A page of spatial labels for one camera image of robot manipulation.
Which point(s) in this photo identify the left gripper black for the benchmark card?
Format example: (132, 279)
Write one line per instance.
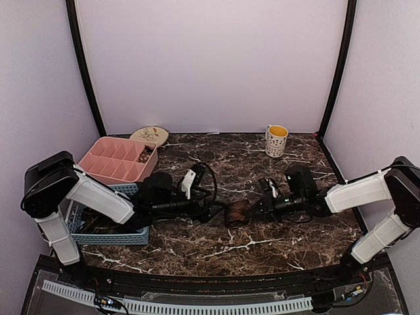
(204, 215)

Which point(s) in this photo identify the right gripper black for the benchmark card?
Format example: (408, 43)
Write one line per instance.
(269, 212)

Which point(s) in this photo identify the brown red patterned tie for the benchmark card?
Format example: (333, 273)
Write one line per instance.
(237, 214)

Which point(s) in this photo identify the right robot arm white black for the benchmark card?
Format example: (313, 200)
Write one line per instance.
(396, 184)

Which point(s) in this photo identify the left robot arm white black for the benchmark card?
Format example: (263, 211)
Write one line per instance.
(58, 178)

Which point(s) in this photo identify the white mug yellow inside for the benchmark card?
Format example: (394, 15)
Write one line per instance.
(276, 140)

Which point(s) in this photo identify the blue perforated plastic basket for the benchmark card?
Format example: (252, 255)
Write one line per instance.
(137, 232)

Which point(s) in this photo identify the rolled tie in tray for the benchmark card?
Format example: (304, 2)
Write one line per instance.
(146, 154)

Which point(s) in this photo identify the beige floral plate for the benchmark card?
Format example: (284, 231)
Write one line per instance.
(155, 134)

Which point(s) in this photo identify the pink divided organizer tray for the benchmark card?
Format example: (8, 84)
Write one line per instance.
(113, 160)

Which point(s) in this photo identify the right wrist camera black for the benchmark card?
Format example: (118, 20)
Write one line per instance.
(301, 182)

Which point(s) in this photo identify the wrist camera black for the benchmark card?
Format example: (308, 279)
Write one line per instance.
(159, 187)
(301, 182)

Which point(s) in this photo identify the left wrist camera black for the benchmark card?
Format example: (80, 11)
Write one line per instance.
(159, 187)

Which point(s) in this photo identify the white slotted cable duct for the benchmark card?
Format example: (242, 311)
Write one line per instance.
(132, 306)

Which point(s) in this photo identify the black front rail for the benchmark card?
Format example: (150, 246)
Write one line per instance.
(135, 284)

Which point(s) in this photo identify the left black frame post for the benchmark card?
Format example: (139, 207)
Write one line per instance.
(83, 66)

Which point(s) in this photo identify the black frame post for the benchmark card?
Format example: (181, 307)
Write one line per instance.
(340, 67)
(83, 66)

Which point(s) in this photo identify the right black frame post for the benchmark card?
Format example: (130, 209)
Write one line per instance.
(340, 67)

